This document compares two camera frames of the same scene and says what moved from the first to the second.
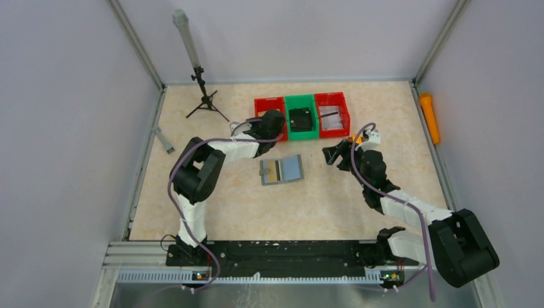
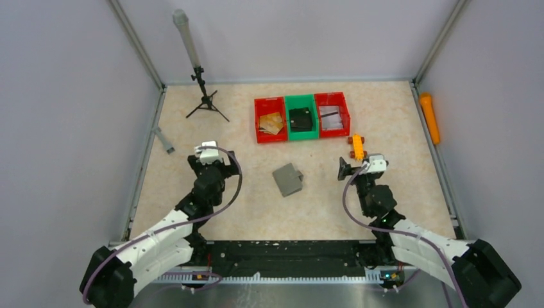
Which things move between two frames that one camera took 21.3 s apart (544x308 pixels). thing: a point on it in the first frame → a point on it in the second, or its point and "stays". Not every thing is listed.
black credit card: x=301 y=119 stays
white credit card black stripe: x=330 y=115 stays
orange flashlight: x=427 y=105 stays
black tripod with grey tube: x=181 y=19 stays
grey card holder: x=281 y=170 → x=289 y=180
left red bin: x=262 y=105 stays
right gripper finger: x=331 y=154 → x=345 y=169
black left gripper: x=276 y=123 → x=211 y=171
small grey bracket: x=168 y=147 stays
